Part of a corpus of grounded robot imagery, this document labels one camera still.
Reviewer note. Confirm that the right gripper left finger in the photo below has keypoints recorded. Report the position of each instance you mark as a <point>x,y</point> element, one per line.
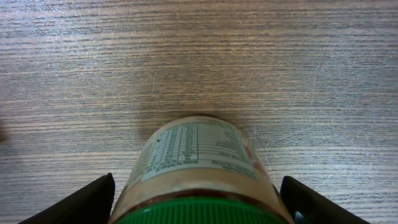
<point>90,204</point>

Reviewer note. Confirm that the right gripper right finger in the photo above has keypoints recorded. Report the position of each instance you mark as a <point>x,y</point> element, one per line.
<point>307,206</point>

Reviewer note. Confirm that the green lid seasoning jar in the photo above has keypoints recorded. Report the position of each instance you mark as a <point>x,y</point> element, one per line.
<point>199,169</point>

